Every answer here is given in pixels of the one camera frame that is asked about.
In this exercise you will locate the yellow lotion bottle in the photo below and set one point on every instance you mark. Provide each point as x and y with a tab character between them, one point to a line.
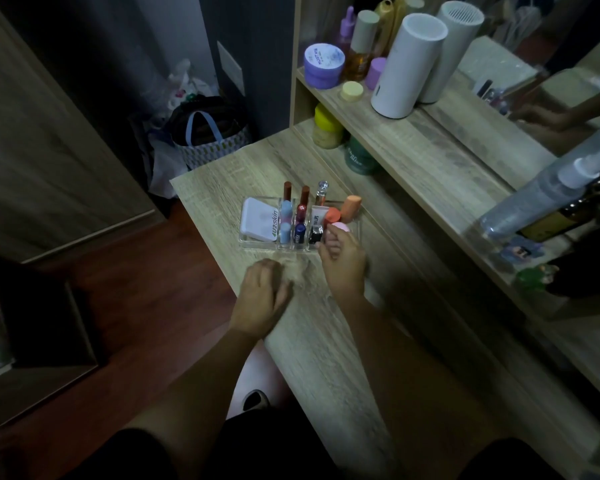
385	22

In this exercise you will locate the green jar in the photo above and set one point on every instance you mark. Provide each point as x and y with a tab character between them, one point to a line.
361	157

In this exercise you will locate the white cosmetic tube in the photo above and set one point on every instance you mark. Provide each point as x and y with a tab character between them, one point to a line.
319	215

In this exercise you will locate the white plain cylinder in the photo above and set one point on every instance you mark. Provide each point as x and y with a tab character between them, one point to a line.
405	69

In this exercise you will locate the wooden vanity shelf unit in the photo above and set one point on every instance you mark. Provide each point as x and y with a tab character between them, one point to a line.
430	159

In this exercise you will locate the white wall switch plate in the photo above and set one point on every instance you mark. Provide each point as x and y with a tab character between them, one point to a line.
231	68

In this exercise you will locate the dark storage box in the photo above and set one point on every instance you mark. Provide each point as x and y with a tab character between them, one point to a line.
35	319

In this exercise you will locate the black and white slipper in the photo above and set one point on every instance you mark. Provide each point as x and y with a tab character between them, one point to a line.
255	399

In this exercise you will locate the pink makeup sponge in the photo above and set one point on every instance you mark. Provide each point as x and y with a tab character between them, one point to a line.
341	226

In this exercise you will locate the person's right fingers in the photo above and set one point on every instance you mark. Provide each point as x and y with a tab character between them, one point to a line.
331	245

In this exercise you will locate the person's right forearm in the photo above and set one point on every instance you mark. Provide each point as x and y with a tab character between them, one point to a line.
410	364

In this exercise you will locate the purple dropper bottle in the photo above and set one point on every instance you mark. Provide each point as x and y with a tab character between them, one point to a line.
347	27

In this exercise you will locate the person's left hand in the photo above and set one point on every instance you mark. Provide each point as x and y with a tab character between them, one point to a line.
257	299

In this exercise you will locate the dark blue cosmetic tube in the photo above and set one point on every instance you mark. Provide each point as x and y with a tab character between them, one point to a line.
299	233

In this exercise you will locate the person's left forearm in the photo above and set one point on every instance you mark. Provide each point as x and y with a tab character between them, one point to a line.
200	384

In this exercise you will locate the red lip tint tube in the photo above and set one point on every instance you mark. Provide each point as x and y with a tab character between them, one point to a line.
301	213

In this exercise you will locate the white compact case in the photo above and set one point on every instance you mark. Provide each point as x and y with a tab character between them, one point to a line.
259	219

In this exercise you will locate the clear spray bottle white pump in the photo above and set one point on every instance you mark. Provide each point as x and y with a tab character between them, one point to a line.
535	199

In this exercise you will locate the orange makeup sponge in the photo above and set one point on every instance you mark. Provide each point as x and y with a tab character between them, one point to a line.
351	207

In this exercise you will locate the person's black clothing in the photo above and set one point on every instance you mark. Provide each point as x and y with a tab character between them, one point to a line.
275	449

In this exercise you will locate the purple cream jar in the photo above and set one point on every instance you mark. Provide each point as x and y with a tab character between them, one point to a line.
323	64

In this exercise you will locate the black cosmetic tube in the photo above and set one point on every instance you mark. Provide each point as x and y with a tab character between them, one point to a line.
315	234

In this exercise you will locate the light blue lip balm tube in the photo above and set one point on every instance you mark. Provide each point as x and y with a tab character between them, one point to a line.
286	211
284	233

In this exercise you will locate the red makeup sponge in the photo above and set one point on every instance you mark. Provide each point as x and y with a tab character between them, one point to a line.
332	215

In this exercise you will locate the person's right hand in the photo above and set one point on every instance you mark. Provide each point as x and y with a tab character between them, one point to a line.
347	267

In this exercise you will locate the white cylinder with vented top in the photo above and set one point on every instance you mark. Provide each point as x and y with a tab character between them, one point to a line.
455	49

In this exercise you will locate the small green bottle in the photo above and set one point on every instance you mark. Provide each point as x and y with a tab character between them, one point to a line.
532	279

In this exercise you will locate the small purple jar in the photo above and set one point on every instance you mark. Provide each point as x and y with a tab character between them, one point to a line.
375	73

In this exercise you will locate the clear cap lip gloss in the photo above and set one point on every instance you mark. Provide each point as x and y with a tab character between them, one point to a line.
322	191

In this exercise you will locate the clear acrylic organizer tray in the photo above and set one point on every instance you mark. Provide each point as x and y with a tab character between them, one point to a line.
260	243

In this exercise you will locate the amber bottle with beige cap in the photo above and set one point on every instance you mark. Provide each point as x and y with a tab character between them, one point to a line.
361	47

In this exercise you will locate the person's left thumb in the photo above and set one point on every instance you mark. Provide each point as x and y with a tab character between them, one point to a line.
284	297

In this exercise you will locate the small pale yellow jar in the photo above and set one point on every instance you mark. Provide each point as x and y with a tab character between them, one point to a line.
352	90

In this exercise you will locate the vanity mirror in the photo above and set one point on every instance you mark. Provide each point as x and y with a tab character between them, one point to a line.
520	84

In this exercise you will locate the brown cap lipstick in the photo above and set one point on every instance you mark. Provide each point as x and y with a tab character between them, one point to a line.
288	190
305	193

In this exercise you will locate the small blue packet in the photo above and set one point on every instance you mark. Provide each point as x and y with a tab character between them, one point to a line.
522	248

